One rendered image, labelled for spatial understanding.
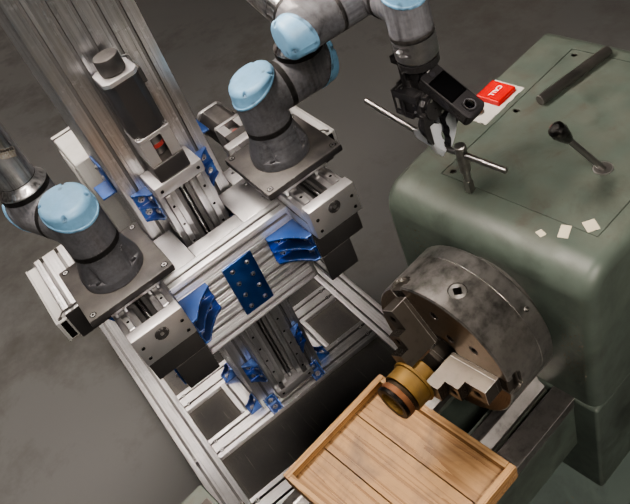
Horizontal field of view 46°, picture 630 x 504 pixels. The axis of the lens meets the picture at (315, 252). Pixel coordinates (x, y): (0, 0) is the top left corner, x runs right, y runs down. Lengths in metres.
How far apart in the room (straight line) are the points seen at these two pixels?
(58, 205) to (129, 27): 0.42
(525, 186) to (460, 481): 0.58
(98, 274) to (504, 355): 0.90
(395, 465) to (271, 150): 0.77
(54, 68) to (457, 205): 0.89
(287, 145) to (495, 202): 0.58
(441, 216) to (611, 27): 2.80
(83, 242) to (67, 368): 1.82
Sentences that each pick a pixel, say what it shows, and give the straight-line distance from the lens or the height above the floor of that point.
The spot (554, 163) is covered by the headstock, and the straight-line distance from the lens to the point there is 1.49.
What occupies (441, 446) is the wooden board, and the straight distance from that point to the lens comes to 1.57.
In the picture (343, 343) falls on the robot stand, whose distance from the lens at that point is 2.61.
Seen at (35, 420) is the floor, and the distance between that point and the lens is 3.38.
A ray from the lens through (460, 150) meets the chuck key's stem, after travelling 1.38.
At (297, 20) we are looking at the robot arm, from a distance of 1.25.
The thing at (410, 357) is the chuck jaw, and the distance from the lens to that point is 1.39.
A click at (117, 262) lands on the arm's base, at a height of 1.22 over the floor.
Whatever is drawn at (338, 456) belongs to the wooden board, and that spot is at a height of 0.89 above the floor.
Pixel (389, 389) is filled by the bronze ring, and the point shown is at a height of 1.12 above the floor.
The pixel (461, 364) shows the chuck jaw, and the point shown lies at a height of 1.10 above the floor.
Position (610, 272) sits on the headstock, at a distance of 1.33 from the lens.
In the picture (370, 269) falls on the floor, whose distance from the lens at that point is 3.11.
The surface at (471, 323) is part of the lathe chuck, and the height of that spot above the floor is 1.21.
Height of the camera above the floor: 2.25
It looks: 43 degrees down
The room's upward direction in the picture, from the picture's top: 24 degrees counter-clockwise
